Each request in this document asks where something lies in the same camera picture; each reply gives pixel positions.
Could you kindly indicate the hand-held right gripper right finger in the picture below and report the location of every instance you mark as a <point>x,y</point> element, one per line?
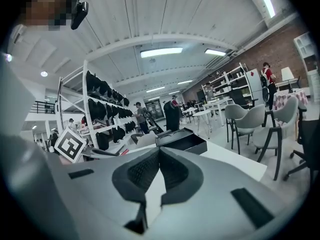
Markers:
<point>212,204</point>

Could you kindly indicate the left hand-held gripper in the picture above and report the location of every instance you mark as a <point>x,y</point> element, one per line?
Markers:
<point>70,144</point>

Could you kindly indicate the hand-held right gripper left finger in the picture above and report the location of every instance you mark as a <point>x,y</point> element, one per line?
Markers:
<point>95,191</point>

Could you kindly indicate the red pen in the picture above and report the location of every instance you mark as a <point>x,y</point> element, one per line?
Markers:
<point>124,151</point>

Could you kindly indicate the black box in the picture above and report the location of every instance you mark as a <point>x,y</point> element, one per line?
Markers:
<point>185,142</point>

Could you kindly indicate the black mesh office chair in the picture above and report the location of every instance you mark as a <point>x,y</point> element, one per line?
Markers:
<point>308,124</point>
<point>241,97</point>

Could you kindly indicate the brown wooden chair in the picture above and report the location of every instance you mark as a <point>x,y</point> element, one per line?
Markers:
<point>136,137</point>

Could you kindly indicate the grey upholstered chair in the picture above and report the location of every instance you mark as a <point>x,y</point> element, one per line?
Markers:
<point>146,140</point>

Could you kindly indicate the row of black bags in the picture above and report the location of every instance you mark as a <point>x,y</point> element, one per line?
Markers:
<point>100,109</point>

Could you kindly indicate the white metal shelving rack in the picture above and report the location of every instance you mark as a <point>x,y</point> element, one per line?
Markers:
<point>85,96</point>

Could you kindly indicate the person's torso in grey shirt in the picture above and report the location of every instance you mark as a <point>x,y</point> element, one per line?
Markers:
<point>22,159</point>

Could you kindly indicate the grey chair with black legs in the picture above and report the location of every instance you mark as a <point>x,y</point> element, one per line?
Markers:
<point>235,110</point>
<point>280,134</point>
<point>252,124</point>

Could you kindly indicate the round white side table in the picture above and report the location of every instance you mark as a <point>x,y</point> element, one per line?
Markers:
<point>202,114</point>

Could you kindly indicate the round ceiling light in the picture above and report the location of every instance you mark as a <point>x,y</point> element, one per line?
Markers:
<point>44,73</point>

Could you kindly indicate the white long desk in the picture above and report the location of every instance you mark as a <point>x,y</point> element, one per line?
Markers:
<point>217,104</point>

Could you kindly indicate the long ceiling light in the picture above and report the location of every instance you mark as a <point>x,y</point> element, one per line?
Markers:
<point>267,3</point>
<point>161,52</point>
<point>215,52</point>

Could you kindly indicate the white tall cabinet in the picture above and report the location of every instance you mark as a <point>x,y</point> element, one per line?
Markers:
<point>255,86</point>

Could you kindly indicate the table with checkered cloth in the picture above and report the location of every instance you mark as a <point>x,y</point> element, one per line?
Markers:
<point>290,97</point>

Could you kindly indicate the white table lamp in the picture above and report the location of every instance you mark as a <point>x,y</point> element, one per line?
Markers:
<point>287,73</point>

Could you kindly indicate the person's head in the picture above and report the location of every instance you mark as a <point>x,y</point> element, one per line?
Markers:
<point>43,6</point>

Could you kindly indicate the white bookcase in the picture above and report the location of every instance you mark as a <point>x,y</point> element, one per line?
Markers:
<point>306,56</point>

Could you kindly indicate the white wall shelving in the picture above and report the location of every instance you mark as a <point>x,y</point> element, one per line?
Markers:
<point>225,81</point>

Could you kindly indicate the black head camera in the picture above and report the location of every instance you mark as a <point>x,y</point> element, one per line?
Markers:
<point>79,15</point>

